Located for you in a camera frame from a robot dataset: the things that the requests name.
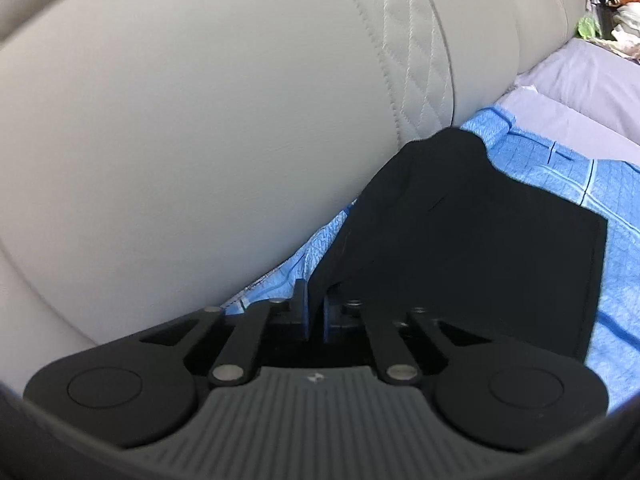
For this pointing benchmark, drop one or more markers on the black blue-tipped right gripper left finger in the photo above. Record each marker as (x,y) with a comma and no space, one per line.
(140,388)

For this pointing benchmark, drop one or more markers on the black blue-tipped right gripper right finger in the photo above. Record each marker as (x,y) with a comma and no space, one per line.
(494,390)

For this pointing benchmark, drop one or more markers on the black pants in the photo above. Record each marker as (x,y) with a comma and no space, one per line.
(439,227)

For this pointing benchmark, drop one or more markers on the beige padded leather headboard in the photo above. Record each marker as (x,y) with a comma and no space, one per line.
(157,156)

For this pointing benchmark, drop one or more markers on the lavender blanket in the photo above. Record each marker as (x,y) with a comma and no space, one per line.
(583,97)

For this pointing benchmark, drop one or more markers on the cluttered clothes pile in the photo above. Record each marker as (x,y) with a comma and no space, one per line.
(612,25)

